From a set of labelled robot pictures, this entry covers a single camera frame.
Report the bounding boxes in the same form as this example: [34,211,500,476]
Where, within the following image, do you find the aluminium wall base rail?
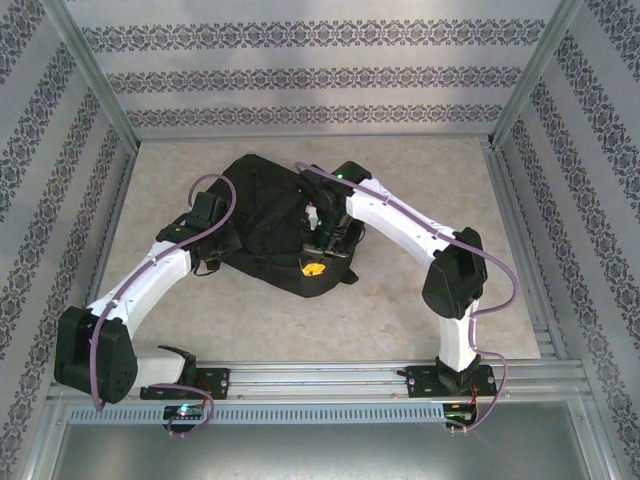
[134,130,496,144]

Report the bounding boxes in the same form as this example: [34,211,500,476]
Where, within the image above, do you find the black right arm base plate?
[405,364,498,400]

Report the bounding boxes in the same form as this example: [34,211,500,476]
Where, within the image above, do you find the aluminium frame post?
[42,0,142,151]
[489,0,585,149]

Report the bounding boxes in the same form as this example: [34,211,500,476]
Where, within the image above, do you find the black backpack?
[197,153,369,300]

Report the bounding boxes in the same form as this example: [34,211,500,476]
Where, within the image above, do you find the aluminium mounting rail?
[47,363,594,401]

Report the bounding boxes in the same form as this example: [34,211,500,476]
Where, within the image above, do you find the slotted grey cable duct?
[67,402,447,426]

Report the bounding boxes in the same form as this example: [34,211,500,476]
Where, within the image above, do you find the aluminium side rail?
[69,144,141,366]
[482,142,569,361]

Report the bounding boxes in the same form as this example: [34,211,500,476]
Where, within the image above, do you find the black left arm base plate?
[139,368,231,401]

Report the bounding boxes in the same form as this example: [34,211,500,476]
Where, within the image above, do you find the grey metal sheet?
[49,423,609,480]

